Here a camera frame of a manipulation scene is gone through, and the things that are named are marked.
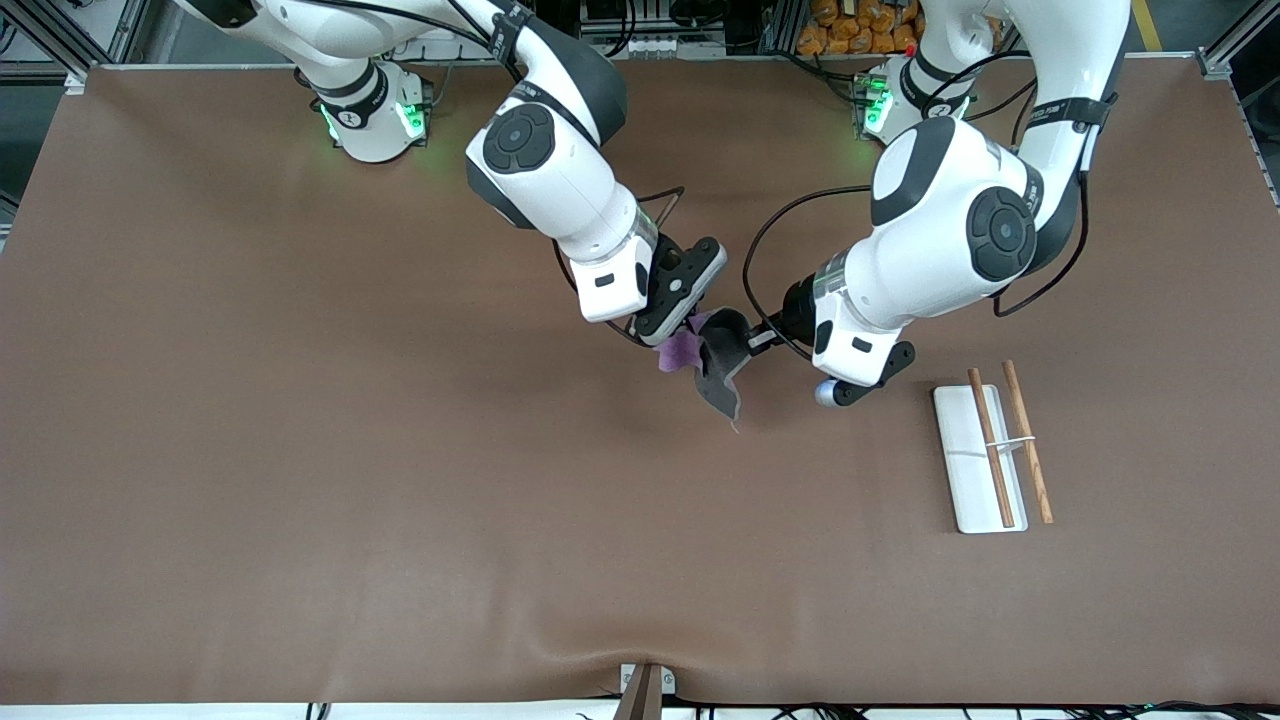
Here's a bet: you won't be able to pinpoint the purple and grey towel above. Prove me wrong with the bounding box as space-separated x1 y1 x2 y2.
657 308 753 432

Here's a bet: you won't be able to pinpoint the white towel rack wooden rods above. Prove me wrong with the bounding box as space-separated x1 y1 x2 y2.
932 360 1055 535

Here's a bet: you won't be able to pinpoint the orange packaged items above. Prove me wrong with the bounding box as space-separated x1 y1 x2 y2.
797 0 926 57

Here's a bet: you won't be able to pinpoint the white connector block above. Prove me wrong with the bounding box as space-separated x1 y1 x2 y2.
625 35 703 59

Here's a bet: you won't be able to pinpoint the brown table cover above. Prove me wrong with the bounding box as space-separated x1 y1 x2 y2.
0 55 1280 707

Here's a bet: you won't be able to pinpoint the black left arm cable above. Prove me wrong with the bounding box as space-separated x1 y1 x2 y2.
741 78 1093 353

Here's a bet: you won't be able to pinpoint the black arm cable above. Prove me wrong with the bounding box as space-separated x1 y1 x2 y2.
296 0 688 347
741 78 1093 353

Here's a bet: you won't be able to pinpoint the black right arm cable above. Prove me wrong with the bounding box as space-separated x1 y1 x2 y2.
296 0 688 347

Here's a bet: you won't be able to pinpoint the aluminium frame strut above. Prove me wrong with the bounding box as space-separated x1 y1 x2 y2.
1196 0 1280 81
20 0 151 96

